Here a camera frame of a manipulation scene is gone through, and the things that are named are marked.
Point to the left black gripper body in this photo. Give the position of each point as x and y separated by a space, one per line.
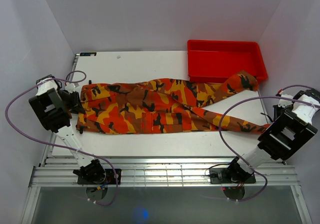
69 98

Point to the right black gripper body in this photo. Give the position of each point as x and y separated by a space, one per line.
278 110

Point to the orange camouflage trousers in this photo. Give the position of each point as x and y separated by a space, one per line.
162 106

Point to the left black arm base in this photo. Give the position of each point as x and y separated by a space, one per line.
109 179

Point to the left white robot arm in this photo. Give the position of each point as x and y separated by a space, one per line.
54 107

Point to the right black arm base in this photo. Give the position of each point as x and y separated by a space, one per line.
217 176

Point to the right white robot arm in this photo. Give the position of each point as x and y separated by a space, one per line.
290 130

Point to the small label sticker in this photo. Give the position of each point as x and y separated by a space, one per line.
87 54

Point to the red plastic bin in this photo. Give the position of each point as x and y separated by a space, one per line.
215 61

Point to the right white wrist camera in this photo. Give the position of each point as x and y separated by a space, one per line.
284 102

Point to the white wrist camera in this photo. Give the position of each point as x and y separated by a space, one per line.
284 102
71 87

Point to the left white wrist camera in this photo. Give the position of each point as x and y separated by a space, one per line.
71 87

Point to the aluminium frame rail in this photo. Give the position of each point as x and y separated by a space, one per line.
156 172

